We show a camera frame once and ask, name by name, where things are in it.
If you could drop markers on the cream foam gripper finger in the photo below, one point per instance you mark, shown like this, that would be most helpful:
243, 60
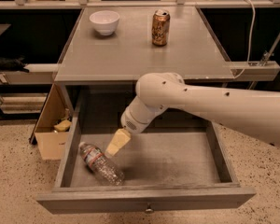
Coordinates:
119, 140

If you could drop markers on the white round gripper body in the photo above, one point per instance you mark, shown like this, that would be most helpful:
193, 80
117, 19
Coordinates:
130, 122

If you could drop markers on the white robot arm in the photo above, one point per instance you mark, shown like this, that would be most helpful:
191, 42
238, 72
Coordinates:
253, 113

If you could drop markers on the clear plastic water bottle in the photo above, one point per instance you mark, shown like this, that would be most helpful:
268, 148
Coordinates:
104, 170

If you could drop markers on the open grey top drawer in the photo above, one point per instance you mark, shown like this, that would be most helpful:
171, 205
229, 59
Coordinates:
177, 163

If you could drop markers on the yellow item in box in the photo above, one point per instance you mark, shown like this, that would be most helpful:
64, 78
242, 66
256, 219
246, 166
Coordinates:
63, 126

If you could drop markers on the open cardboard box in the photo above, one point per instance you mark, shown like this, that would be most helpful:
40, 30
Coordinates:
51, 142

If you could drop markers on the grey wooden cabinet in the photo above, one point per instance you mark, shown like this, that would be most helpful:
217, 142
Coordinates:
129, 53

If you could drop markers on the white ceramic bowl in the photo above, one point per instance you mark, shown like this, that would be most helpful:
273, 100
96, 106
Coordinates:
104, 22

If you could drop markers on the gold soda can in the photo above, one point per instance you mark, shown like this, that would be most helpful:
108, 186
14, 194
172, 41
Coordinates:
160, 27

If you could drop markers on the metal diagonal brace rod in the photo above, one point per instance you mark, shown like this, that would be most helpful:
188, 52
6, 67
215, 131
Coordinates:
267, 54

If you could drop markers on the black cloth on shelf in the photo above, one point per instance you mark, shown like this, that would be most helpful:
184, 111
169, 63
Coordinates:
8, 64

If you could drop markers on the white metal rail beam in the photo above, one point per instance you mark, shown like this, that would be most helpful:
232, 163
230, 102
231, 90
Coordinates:
44, 74

